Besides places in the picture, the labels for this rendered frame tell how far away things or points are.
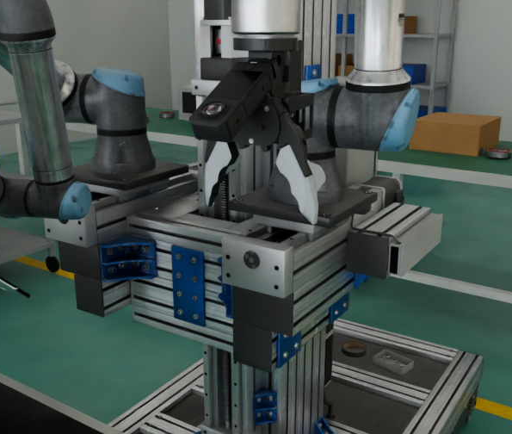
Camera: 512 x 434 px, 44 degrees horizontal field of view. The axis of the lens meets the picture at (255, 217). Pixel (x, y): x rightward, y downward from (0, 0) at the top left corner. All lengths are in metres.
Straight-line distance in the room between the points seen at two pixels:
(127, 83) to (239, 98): 0.85
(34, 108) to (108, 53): 7.26
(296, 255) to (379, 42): 0.39
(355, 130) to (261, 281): 0.32
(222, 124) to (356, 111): 0.56
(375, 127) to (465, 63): 6.10
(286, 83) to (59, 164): 0.62
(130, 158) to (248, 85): 0.85
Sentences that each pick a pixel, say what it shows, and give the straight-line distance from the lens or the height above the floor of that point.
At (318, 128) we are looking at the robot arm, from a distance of 1.18.
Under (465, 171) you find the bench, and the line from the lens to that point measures 2.95.
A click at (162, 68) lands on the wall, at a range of 9.17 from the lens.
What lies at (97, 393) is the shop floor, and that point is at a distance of 2.62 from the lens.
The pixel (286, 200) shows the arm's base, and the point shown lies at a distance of 1.21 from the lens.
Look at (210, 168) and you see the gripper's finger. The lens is 0.75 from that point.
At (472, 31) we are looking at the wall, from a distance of 7.21.
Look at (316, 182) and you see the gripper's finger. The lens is 0.71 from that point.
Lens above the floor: 1.36
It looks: 17 degrees down
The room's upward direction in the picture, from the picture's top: straight up
